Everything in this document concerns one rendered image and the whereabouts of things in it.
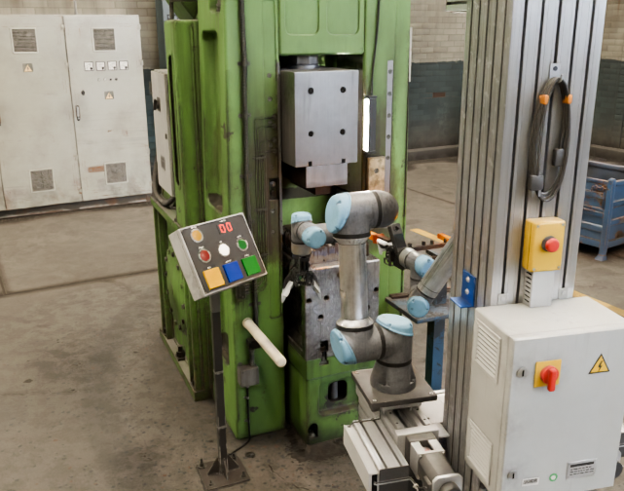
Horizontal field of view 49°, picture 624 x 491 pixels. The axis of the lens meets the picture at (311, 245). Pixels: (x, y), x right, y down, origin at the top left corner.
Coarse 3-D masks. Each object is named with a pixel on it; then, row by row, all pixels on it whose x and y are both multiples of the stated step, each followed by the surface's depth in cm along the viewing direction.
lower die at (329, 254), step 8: (288, 224) 350; (288, 232) 341; (312, 248) 315; (320, 248) 314; (328, 248) 315; (336, 248) 317; (312, 256) 313; (320, 256) 315; (328, 256) 316; (336, 256) 318
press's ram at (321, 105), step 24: (288, 72) 291; (312, 72) 289; (336, 72) 293; (288, 96) 295; (312, 96) 292; (336, 96) 296; (288, 120) 298; (312, 120) 295; (336, 120) 299; (288, 144) 302; (312, 144) 298; (336, 144) 302
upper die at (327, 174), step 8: (288, 168) 319; (296, 168) 310; (304, 168) 302; (312, 168) 301; (320, 168) 303; (328, 168) 304; (336, 168) 306; (344, 168) 307; (288, 176) 320; (296, 176) 311; (304, 176) 303; (312, 176) 302; (320, 176) 304; (328, 176) 305; (336, 176) 307; (344, 176) 308; (304, 184) 304; (312, 184) 303; (320, 184) 305; (328, 184) 306; (336, 184) 308
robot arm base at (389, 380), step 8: (376, 360) 225; (376, 368) 224; (384, 368) 222; (392, 368) 220; (400, 368) 221; (408, 368) 222; (376, 376) 224; (384, 376) 222; (392, 376) 221; (400, 376) 221; (408, 376) 222; (376, 384) 223; (384, 384) 223; (392, 384) 220; (400, 384) 221; (408, 384) 222; (384, 392) 222; (392, 392) 221; (400, 392) 221; (408, 392) 222
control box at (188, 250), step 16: (208, 224) 277; (224, 224) 282; (240, 224) 288; (176, 240) 269; (192, 240) 269; (208, 240) 275; (224, 240) 280; (176, 256) 272; (192, 256) 267; (224, 256) 277; (240, 256) 283; (256, 256) 288; (192, 272) 267; (224, 272) 275; (192, 288) 269; (208, 288) 267; (224, 288) 272
